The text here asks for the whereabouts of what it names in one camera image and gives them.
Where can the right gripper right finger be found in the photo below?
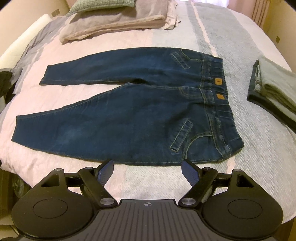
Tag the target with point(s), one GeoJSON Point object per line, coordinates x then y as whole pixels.
{"type": "Point", "coordinates": [201, 181]}

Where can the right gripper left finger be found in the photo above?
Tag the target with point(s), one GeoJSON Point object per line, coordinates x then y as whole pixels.
{"type": "Point", "coordinates": [94, 180]}

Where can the dark blue denim jeans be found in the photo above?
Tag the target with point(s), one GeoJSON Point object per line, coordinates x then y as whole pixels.
{"type": "Point", "coordinates": [168, 105]}

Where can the pink grey striped bedspread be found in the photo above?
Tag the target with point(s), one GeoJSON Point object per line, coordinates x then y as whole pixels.
{"type": "Point", "coordinates": [268, 154]}

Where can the folded grey green clothes stack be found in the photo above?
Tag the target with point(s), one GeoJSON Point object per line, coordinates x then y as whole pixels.
{"type": "Point", "coordinates": [272, 87]}

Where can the black trousers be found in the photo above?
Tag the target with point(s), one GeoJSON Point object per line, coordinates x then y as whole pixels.
{"type": "Point", "coordinates": [7, 87]}

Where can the white quilted bolster pillow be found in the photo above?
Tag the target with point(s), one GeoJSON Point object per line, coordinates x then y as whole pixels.
{"type": "Point", "coordinates": [14, 52]}

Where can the folded beige blanket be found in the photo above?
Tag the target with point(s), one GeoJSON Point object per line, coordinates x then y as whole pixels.
{"type": "Point", "coordinates": [144, 15]}

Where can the green knitted cushion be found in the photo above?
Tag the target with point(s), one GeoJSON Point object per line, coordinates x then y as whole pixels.
{"type": "Point", "coordinates": [92, 5]}

